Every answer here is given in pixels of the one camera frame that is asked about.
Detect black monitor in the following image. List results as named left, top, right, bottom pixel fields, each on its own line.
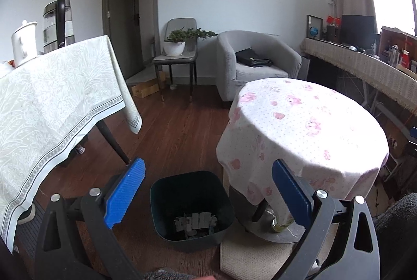
left=340, top=15, right=376, bottom=46

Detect wooden picture frame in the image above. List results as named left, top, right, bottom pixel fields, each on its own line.
left=306, top=15, right=324, bottom=39

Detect grey armchair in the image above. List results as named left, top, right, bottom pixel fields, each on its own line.
left=217, top=31, right=302, bottom=103

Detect grey fleece pants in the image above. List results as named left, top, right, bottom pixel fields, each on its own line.
left=371, top=192, right=417, bottom=280

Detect grey door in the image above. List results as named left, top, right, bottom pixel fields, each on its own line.
left=102, top=0, right=144, bottom=80

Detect round pedestal table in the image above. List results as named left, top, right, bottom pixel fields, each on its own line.
left=228, top=185, right=305, bottom=244

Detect grey chair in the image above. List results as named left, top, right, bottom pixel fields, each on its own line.
left=152, top=17, right=198, bottom=103

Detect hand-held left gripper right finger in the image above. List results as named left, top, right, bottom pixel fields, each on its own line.
left=271, top=159, right=381, bottom=280

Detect dark shoe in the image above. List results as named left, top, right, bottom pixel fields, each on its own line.
left=18, top=205, right=36, bottom=224

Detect black bag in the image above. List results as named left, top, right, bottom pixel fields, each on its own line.
left=235, top=47, right=272, bottom=68

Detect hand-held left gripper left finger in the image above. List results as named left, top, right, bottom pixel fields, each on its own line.
left=34, top=157, right=146, bottom=280

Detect pink patterned tablecloth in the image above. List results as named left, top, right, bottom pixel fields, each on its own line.
left=216, top=78, right=390, bottom=223

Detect glass bottle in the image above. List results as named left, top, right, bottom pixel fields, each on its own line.
left=270, top=216, right=295, bottom=232

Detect potted plant white pot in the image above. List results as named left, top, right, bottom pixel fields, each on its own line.
left=163, top=27, right=218, bottom=56

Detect glass electric kettle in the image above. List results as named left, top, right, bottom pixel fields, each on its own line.
left=42, top=0, right=76, bottom=54

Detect white mug with lid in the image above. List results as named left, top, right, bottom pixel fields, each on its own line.
left=11, top=20, right=38, bottom=67

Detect black trash bin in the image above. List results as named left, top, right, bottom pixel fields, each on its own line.
left=150, top=171, right=236, bottom=253

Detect beige fringed desk cloth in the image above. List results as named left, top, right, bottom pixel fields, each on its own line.
left=300, top=38, right=417, bottom=119

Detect beige floor mat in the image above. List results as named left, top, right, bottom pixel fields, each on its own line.
left=220, top=224, right=339, bottom=280

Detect wooden shelf with items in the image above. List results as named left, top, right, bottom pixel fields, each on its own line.
left=379, top=26, right=417, bottom=72

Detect green white tablecloth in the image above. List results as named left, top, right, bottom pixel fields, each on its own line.
left=0, top=35, right=143, bottom=254

